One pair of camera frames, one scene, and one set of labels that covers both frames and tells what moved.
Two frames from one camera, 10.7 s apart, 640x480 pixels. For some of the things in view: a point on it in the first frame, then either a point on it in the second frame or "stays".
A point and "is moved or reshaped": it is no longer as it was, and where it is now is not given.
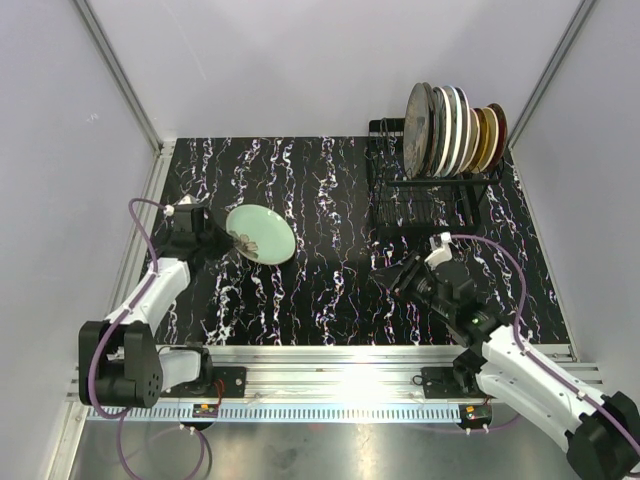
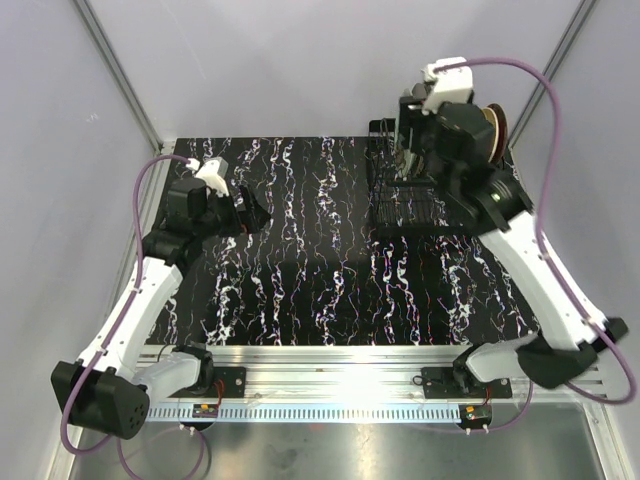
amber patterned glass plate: [483, 140] is moved or reshaped
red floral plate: [499, 114] stays
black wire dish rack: [400, 205] stays
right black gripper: [403, 274] -> [411, 117]
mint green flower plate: [261, 234] -> [410, 158]
